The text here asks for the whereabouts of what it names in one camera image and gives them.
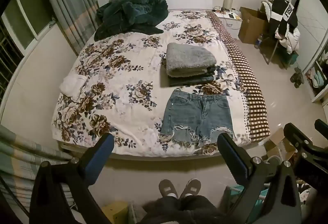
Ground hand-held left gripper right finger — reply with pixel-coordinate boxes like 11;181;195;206
216;132;303;224

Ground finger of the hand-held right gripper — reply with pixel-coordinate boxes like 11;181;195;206
283;123;328;156
315;119;328;134

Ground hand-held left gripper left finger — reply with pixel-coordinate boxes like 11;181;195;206
29;132;116;224

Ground frayed blue denim shorts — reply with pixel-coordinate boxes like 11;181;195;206
159;89;236;148

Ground small cardboard box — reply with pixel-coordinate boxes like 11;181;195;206
263;128;298;163

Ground teal and white rack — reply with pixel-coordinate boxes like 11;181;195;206
221;183;271;215

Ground grey slipper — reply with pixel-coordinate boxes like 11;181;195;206
158;179;179;199
179;178;202;200

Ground pair of dark floor slippers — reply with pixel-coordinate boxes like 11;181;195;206
290;67;305;89

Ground yellow box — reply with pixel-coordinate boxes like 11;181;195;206
102;201;129;224

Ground white folded towel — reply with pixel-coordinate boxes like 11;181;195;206
59;74;88;101

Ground person's dark fleece trousers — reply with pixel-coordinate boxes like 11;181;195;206
139;194;227;224

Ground floral bed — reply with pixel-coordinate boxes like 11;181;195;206
51;10;253;158

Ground brown checkered bed cover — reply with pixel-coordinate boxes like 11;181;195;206
207;11;271;141

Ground folded dark jeans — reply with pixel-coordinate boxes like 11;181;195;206
168;65;217;87

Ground striped plaid cloth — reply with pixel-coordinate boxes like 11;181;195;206
0;125;79;210

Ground metal chair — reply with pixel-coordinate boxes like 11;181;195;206
261;1;300;69

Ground white wardrobe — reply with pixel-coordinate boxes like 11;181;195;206
292;0;328;104

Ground white padded jacket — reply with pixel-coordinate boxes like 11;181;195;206
275;26;301;55

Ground grey folded fluffy sweater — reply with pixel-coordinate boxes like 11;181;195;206
165;43;217;78

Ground open cardboard box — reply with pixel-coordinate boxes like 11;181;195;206
238;7;270;45

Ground black and white jacket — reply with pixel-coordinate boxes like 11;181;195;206
266;0;299;38

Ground white nightstand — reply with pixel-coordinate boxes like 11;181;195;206
212;9;243;40

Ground dark green fleece blanket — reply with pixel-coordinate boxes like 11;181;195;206
93;0;169;42

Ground grey green curtain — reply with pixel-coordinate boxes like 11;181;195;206
38;0;100;56

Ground window with white frame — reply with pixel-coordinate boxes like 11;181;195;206
0;0;57;101

